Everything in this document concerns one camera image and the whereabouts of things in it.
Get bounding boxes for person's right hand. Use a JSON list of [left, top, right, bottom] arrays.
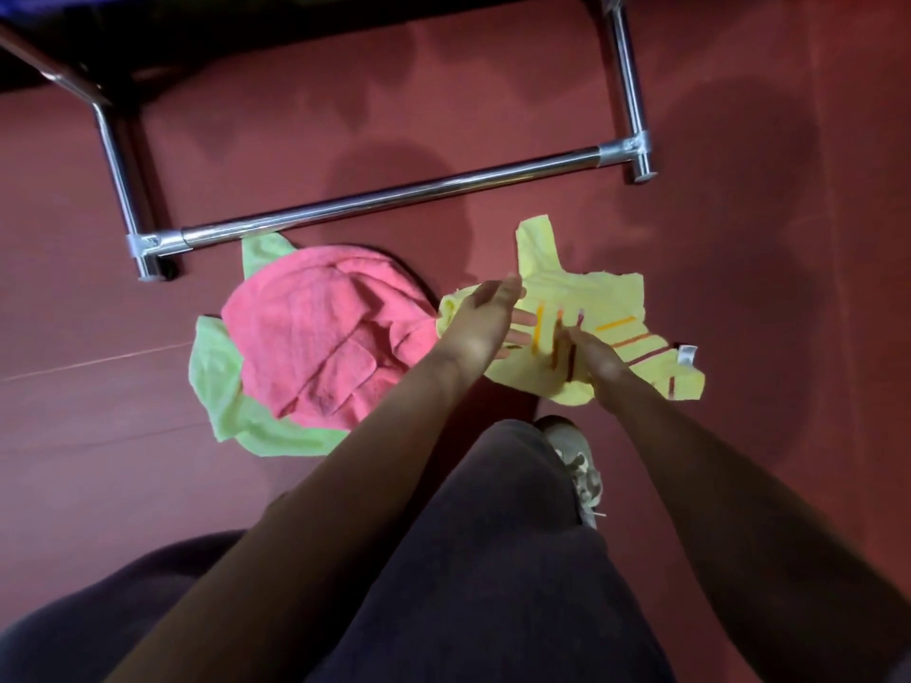
[[557, 324, 645, 415]]

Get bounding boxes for person's left hand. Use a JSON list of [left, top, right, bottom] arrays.
[[432, 272, 540, 383]]

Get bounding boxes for pale yellow striped towel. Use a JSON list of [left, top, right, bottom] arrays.
[[435, 213, 707, 407]]

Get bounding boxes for metal towel rack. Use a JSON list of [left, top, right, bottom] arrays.
[[0, 0, 660, 284]]

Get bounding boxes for pink towel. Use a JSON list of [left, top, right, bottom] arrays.
[[219, 244, 442, 434]]

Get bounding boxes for light green towel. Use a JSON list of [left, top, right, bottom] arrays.
[[187, 231, 351, 459]]

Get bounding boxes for person's right forearm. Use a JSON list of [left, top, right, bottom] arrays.
[[604, 383, 911, 683]]

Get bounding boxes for person's left forearm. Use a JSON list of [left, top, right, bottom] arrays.
[[106, 347, 474, 683]]

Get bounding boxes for person's right shoe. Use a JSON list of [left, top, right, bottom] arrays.
[[533, 415, 607, 531]]

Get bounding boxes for person's grey trousers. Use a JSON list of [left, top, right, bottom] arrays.
[[0, 417, 679, 683]]

